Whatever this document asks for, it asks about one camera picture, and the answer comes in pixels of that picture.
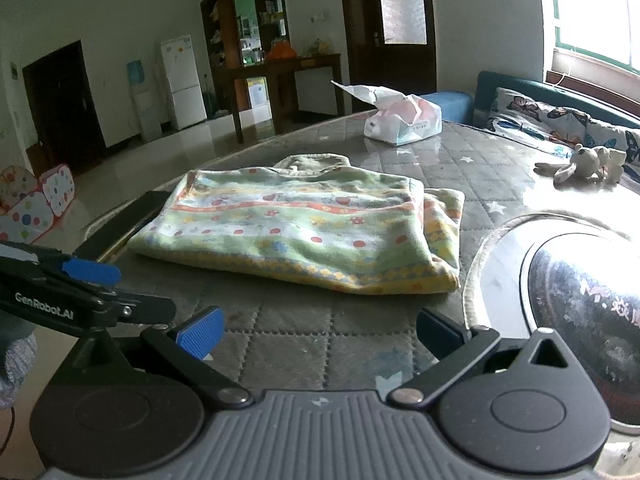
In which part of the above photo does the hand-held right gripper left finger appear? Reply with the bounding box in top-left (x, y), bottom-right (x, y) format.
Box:
top-left (70, 305), bottom-right (256, 411)

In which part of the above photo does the blue sofa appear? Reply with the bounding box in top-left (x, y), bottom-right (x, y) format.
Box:
top-left (420, 71), bottom-right (640, 186)

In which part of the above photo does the patterned pastel garment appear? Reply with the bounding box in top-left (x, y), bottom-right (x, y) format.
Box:
top-left (127, 152), bottom-right (466, 295)

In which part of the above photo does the white refrigerator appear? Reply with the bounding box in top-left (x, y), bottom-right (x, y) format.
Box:
top-left (160, 35), bottom-right (207, 131)

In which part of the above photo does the orange object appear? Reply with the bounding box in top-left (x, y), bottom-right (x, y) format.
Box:
top-left (264, 41), bottom-right (297, 62)

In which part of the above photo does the dark plain door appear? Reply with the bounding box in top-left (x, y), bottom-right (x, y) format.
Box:
top-left (22, 40), bottom-right (106, 171)

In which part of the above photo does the butterfly print pillow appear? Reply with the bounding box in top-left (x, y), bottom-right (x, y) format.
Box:
top-left (487, 87), bottom-right (593, 133)
top-left (585, 120), bottom-right (640, 167)
top-left (485, 115), bottom-right (576, 152)

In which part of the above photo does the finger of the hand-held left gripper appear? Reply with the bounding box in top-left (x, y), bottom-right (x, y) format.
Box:
top-left (32, 251), bottom-right (122, 285)
top-left (97, 294), bottom-right (176, 329)

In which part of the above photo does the dark wooden desk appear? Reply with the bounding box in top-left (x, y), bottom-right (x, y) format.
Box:
top-left (215, 54), bottom-right (343, 143)

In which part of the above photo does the dark wooden display cabinet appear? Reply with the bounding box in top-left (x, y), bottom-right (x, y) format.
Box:
top-left (201, 0), bottom-right (301, 116)

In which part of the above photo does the white pink tissue pack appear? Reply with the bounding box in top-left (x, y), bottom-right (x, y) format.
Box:
top-left (331, 80), bottom-right (443, 147)

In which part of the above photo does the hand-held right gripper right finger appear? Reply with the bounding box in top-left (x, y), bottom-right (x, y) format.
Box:
top-left (387, 307), bottom-right (586, 408)

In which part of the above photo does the polka dot play tent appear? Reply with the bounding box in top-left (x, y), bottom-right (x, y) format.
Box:
top-left (0, 162), bottom-right (76, 243)

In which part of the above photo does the white water dispenser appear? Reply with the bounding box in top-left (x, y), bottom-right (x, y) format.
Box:
top-left (126, 59), bottom-right (163, 143)

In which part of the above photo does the dark door with frosted glass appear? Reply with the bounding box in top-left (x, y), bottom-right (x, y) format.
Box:
top-left (337, 0), bottom-right (437, 111)

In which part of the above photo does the person's left forearm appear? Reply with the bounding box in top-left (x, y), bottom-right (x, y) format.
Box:
top-left (0, 332), bottom-right (38, 408)

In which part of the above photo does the white blue carton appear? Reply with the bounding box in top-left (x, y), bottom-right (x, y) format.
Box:
top-left (247, 76), bottom-right (268, 108)

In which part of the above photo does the grey plush rabbit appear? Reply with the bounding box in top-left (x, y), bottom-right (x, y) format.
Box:
top-left (534, 144), bottom-right (626, 188)

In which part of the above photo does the green framed window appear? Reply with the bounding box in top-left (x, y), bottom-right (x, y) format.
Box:
top-left (537, 0), bottom-right (640, 73)

